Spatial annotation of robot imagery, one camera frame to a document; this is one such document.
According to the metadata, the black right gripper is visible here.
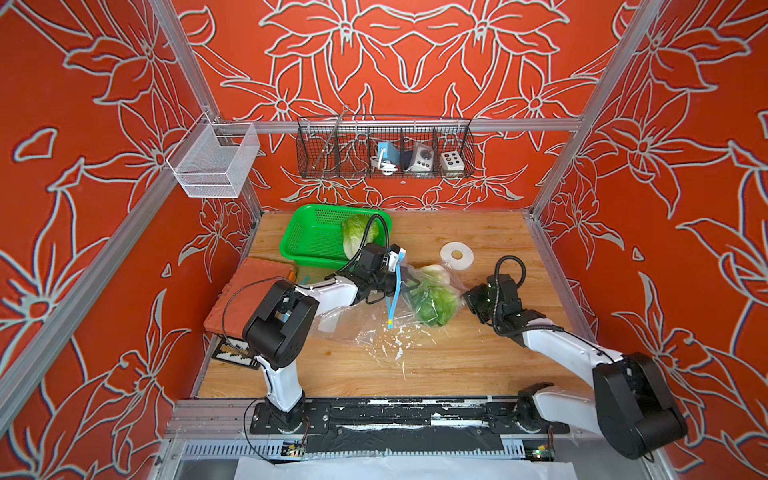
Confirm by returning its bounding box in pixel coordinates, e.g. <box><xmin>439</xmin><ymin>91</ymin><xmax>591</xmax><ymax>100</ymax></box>
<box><xmin>462</xmin><ymin>283</ymin><xmax>504</xmax><ymax>325</ymax></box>

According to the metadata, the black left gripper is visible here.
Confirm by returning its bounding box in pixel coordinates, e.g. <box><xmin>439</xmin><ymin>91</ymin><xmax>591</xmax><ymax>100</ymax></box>
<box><xmin>368</xmin><ymin>269</ymin><xmax>421</xmax><ymax>296</ymax></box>

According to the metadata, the clear zip-top bag blue seal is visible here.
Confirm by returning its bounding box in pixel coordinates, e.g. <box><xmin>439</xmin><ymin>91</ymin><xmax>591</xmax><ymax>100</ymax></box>
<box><xmin>309</xmin><ymin>300</ymin><xmax>416</xmax><ymax>346</ymax></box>

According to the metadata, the green chinese cabbage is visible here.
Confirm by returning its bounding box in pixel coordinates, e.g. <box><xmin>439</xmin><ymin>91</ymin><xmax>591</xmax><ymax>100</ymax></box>
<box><xmin>419</xmin><ymin>264</ymin><xmax>451</xmax><ymax>285</ymax></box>
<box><xmin>341</xmin><ymin>214</ymin><xmax>380</xmax><ymax>260</ymax></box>
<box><xmin>408</xmin><ymin>282</ymin><xmax>463</xmax><ymax>327</ymax></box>

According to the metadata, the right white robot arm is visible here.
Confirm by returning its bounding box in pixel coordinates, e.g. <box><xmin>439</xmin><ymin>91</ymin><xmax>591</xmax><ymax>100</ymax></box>
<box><xmin>464</xmin><ymin>274</ymin><xmax>688</xmax><ymax>459</ymax></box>

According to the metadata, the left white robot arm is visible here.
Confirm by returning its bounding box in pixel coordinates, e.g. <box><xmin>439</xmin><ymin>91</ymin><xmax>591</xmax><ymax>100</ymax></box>
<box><xmin>242</xmin><ymin>243</ymin><xmax>406</xmax><ymax>432</ymax></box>

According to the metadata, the white tape roll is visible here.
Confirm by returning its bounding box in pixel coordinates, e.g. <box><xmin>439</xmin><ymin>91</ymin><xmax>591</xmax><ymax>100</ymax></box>
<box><xmin>440</xmin><ymin>241</ymin><xmax>474</xmax><ymax>271</ymax></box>

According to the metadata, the green perforated plastic basket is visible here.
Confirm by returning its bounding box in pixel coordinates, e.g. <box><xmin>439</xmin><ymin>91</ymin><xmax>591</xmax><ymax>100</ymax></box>
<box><xmin>279</xmin><ymin>204</ymin><xmax>393</xmax><ymax>270</ymax></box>

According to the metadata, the orange plastic tool case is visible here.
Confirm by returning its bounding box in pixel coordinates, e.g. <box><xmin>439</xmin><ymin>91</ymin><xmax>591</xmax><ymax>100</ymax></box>
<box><xmin>203</xmin><ymin>258</ymin><xmax>296</xmax><ymax>340</ymax></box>

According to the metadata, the white round-dial device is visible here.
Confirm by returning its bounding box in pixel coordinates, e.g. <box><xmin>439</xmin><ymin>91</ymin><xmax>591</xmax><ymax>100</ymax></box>
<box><xmin>407</xmin><ymin>143</ymin><xmax>435</xmax><ymax>174</ymax></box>

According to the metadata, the white button box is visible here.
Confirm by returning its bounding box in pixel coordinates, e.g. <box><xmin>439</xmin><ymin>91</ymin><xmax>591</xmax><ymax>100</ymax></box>
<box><xmin>440</xmin><ymin>150</ymin><xmax>465</xmax><ymax>178</ymax></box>

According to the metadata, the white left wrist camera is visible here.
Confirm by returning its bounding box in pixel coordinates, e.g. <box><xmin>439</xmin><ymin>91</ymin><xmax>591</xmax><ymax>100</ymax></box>
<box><xmin>386</xmin><ymin>244</ymin><xmax>406</xmax><ymax>274</ymax></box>

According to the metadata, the blue box with white cable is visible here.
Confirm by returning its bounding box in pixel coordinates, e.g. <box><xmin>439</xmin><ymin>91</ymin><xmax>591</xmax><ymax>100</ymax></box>
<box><xmin>370</xmin><ymin>141</ymin><xmax>400</xmax><ymax>176</ymax></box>

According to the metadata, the black wire wall basket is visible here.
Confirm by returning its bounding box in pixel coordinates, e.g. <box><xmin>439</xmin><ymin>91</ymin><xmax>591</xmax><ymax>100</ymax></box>
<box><xmin>296</xmin><ymin>114</ymin><xmax>476</xmax><ymax>180</ymax></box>

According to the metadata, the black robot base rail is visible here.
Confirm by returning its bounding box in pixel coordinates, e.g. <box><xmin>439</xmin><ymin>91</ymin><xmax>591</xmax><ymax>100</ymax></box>
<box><xmin>242</xmin><ymin>396</ymin><xmax>571</xmax><ymax>461</ymax></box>

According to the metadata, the white mesh wall basket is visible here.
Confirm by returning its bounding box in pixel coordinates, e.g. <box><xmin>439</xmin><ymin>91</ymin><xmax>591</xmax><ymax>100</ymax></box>
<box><xmin>168</xmin><ymin>123</ymin><xmax>261</xmax><ymax>199</ymax></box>

